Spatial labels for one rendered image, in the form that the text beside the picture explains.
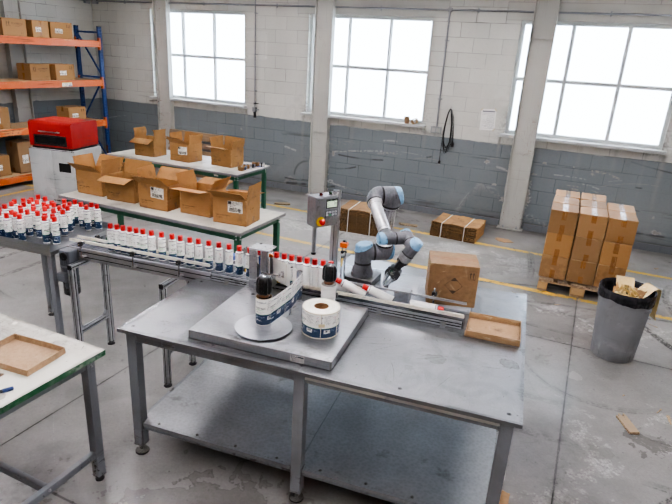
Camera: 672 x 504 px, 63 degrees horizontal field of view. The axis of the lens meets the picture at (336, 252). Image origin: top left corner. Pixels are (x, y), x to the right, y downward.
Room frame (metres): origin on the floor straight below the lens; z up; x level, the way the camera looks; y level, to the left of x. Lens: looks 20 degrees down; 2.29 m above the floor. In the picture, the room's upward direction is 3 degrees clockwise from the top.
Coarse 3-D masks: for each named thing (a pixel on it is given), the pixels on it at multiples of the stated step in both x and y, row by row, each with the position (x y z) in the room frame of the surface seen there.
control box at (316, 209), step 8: (328, 192) 3.34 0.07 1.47; (312, 200) 3.22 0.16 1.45; (320, 200) 3.20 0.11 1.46; (312, 208) 3.22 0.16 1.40; (320, 208) 3.20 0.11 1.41; (328, 208) 3.24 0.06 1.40; (336, 208) 3.28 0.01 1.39; (312, 216) 3.21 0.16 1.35; (320, 216) 3.20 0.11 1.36; (336, 216) 3.28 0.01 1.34; (312, 224) 3.21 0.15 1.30; (328, 224) 3.24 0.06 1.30
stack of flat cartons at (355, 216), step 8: (352, 200) 7.71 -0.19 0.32; (344, 208) 7.25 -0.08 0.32; (352, 208) 7.29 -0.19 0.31; (360, 208) 7.32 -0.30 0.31; (368, 208) 7.34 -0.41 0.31; (344, 216) 7.23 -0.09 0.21; (352, 216) 7.20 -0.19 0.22; (360, 216) 7.16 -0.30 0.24; (368, 216) 7.12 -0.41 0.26; (344, 224) 7.23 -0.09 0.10; (352, 224) 7.20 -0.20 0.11; (360, 224) 7.16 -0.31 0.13; (368, 224) 7.12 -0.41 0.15; (352, 232) 7.18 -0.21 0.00; (360, 232) 7.15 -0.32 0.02; (368, 232) 7.11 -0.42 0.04; (376, 232) 7.08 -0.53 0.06
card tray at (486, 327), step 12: (468, 324) 2.92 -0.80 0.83; (480, 324) 2.93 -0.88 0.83; (492, 324) 2.94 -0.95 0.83; (504, 324) 2.95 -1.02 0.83; (516, 324) 2.94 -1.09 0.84; (468, 336) 2.77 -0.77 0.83; (480, 336) 2.76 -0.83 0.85; (492, 336) 2.74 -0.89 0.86; (504, 336) 2.80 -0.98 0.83; (516, 336) 2.81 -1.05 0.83
